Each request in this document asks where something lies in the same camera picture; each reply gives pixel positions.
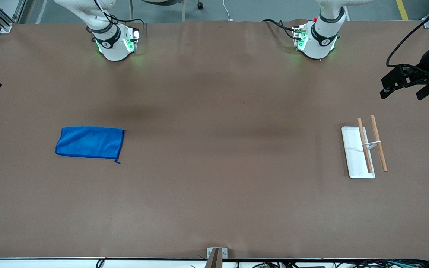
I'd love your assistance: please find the black left arm base cable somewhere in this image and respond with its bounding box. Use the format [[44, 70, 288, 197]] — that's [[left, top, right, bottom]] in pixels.
[[262, 18, 299, 40]]

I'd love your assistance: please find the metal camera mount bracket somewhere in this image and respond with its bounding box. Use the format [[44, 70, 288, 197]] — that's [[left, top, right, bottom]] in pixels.
[[205, 247, 228, 268]]

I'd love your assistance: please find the wooden rack rod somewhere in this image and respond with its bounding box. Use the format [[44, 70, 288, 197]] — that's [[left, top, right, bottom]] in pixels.
[[371, 115, 388, 172], [357, 118, 374, 174]]

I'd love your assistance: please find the white floor cable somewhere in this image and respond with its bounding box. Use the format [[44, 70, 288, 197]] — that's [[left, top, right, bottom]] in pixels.
[[223, 0, 234, 22]]

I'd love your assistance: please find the brown table cover mat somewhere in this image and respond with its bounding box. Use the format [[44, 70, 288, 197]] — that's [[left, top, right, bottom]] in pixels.
[[0, 20, 429, 260]]

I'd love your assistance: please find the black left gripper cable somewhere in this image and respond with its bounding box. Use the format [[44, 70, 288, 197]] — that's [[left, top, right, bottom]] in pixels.
[[386, 0, 429, 68]]

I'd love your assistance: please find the office chair base with caster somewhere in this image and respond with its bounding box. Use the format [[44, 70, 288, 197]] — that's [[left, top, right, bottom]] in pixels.
[[129, 0, 204, 22]]

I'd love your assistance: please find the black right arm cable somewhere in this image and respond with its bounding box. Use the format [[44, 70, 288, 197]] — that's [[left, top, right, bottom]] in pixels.
[[93, 0, 145, 38]]

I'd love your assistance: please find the blue microfibre towel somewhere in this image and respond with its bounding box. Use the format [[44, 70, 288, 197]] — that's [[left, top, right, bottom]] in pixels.
[[55, 126, 125, 164]]

